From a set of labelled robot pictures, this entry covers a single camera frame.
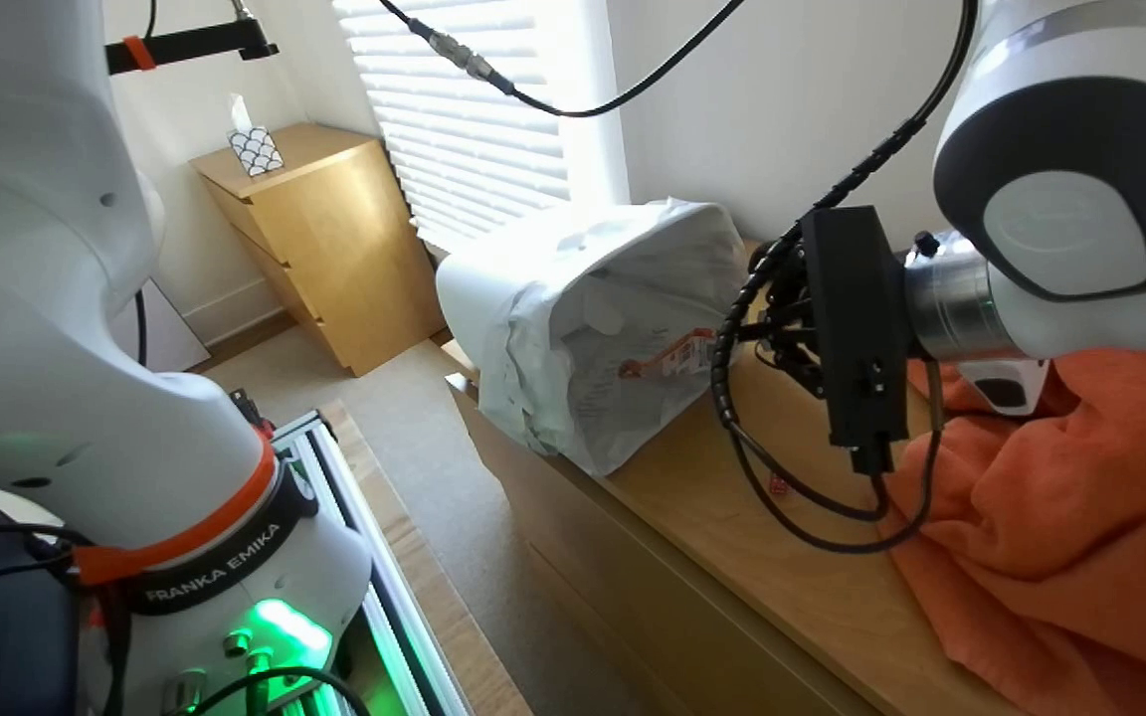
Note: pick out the light wooden cabinet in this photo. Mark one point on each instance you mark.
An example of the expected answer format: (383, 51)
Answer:
(334, 252)

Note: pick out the patterned tissue box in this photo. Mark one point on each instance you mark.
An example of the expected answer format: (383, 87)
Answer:
(255, 143)

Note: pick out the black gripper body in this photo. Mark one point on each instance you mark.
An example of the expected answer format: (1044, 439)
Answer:
(785, 322)

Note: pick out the black bar with orange tape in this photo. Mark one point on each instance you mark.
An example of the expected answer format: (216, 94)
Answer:
(190, 43)

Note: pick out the orange snack wrapper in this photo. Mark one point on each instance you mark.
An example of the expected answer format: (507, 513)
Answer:
(674, 355)

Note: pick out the white plastic bag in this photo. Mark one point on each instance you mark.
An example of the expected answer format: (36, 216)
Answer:
(588, 321)

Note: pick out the orange cloth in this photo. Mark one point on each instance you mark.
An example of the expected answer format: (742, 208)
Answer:
(1075, 529)

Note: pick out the aluminium frame rail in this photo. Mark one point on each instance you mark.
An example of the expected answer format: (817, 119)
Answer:
(379, 558)

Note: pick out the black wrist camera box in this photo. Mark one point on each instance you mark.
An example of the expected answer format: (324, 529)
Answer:
(857, 331)

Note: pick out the white window blinds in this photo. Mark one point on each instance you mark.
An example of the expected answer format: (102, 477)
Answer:
(479, 119)

